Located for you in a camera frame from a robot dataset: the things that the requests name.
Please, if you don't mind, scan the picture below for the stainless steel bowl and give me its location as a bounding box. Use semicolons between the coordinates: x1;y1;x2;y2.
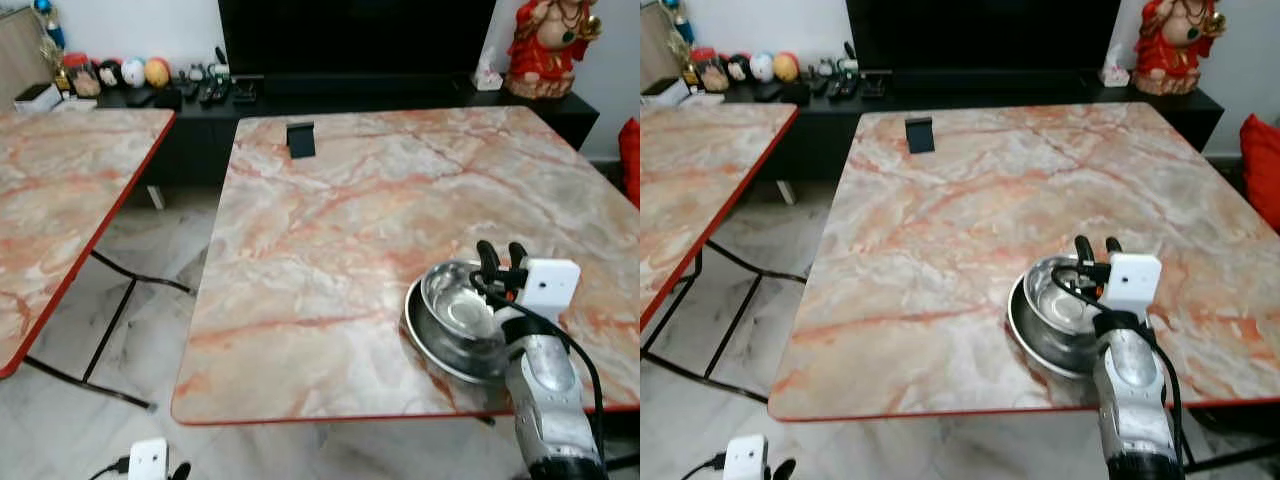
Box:
1022;254;1111;337
420;259;521;347

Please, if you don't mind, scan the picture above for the red cushion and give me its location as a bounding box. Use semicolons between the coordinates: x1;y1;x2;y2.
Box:
1240;113;1280;231
618;117;641;206

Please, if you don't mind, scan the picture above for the red laughing Buddha statue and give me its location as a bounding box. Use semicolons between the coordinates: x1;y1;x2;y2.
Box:
1133;0;1228;96
503;0;602;100

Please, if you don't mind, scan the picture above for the white box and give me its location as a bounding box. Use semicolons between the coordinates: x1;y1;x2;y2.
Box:
640;78;691;109
15;83;63;113

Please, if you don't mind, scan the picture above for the black television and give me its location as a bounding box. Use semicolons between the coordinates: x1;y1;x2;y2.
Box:
218;0;498;77
846;0;1123;72

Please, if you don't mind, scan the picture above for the beige wooden cabinet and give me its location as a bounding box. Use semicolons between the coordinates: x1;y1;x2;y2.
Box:
0;8;53;109
640;0;686;91

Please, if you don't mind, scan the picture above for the red lidded snack jar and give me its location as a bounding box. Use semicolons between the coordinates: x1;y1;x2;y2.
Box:
690;48;731;94
62;53;101;98

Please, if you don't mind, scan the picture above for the blue hanging ornament bunch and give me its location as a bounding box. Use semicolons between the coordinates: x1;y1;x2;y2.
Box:
660;0;696;47
35;0;67;51

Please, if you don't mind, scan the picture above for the flat black case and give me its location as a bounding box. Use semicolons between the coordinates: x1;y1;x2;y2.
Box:
125;88;183;111
752;82;813;107

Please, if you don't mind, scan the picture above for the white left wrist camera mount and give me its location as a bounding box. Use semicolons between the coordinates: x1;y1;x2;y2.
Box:
128;438;169;480
723;435;768;480

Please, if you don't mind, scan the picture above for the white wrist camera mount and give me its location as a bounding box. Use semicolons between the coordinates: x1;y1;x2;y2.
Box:
128;438;169;480
723;435;768;480
519;258;583;323
1103;253;1163;319

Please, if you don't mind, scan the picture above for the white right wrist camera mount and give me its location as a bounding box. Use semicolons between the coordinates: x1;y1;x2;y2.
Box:
1103;253;1163;319
519;258;583;323

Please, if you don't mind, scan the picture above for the black metal table leg frame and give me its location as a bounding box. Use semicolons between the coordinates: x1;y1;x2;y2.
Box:
1185;400;1280;473
640;240;817;406
20;250;193;411

